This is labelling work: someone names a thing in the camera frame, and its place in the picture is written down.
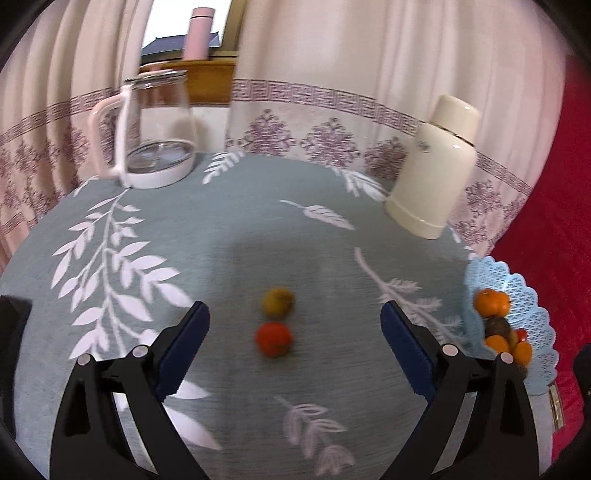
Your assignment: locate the small orange top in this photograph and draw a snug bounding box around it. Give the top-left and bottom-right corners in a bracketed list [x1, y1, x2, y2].
[512, 341, 533, 368]

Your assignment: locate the small orange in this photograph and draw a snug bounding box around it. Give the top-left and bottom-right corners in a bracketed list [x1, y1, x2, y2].
[512, 341, 533, 368]
[484, 335, 510, 354]

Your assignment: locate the brown passion fruit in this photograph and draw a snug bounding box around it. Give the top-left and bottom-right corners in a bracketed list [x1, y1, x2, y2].
[484, 316, 512, 340]

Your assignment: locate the large orange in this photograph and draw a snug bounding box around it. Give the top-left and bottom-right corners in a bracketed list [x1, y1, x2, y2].
[473, 289, 512, 318]

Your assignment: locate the light blue fruit basket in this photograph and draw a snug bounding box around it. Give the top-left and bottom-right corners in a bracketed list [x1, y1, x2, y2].
[462, 256, 559, 396]

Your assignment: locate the black smartphone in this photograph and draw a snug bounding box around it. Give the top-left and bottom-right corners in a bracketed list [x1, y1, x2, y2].
[1, 295, 32, 438]

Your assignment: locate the red cloth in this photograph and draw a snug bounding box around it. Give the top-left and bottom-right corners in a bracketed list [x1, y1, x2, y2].
[492, 56, 590, 456]

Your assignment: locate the small red-orange fruit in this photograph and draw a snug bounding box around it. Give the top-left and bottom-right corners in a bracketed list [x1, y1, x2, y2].
[256, 322, 294, 358]

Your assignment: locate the small yellow-green fruit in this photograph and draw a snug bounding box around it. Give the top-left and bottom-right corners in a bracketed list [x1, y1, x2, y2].
[262, 287, 296, 319]

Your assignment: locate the cream thermos flask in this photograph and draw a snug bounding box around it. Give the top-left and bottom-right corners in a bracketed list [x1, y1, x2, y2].
[385, 94, 481, 240]

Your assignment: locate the grey leaf-patterned tablecloth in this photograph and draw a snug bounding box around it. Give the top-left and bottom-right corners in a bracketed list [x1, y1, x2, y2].
[1, 155, 472, 479]

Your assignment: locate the wooden windowsill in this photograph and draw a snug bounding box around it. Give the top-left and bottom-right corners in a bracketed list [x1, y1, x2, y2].
[139, 58, 236, 107]

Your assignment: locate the left patterned curtain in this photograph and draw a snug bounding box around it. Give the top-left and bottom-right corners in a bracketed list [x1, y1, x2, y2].
[1, 1, 152, 265]

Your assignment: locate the patterned curtain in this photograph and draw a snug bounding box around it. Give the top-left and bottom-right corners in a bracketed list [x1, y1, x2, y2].
[225, 1, 568, 255]
[1, 1, 152, 265]

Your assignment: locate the right patterned curtain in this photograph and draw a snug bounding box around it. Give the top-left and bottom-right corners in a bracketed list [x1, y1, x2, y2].
[225, 1, 568, 255]

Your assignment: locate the pink thermos bottle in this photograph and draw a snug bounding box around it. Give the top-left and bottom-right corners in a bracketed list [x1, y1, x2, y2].
[182, 7, 215, 61]

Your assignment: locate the glass kettle pink handle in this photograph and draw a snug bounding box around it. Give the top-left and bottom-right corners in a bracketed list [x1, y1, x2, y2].
[88, 69, 197, 190]

